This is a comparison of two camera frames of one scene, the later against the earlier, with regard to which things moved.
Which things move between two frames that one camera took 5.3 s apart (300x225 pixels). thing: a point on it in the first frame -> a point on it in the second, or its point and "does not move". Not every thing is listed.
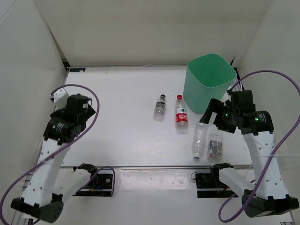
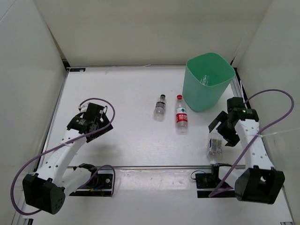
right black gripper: x=214 y=106 -> x=232 y=138
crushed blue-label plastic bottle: x=215 y=145 does not move
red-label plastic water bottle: x=181 y=116 does not move
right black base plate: x=209 y=185 does not move
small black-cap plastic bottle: x=159 y=111 does not move
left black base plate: x=98 y=185 does not move
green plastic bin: x=207 y=77 does not move
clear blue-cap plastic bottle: x=199 y=139 -> x=205 y=80
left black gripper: x=90 y=112 -> x=97 y=134
